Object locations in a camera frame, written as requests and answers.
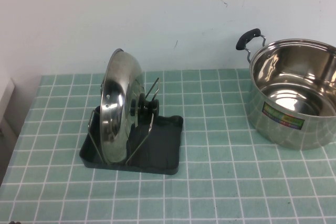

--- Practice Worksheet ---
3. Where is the black tray wire lid rack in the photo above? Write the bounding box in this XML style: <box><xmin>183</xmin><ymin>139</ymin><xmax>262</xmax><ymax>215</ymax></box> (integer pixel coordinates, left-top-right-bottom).
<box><xmin>79</xmin><ymin>77</ymin><xmax>184</xmax><ymax>176</ymax></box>

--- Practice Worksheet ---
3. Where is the stainless steel pot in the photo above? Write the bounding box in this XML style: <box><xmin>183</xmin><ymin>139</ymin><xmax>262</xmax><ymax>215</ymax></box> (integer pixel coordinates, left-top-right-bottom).
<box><xmin>235</xmin><ymin>28</ymin><xmax>336</xmax><ymax>151</ymax></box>

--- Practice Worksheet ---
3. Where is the green checked tablecloth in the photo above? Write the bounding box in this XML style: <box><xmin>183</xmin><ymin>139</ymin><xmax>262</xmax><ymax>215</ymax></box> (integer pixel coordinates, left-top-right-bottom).
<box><xmin>0</xmin><ymin>68</ymin><xmax>336</xmax><ymax>224</ymax></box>

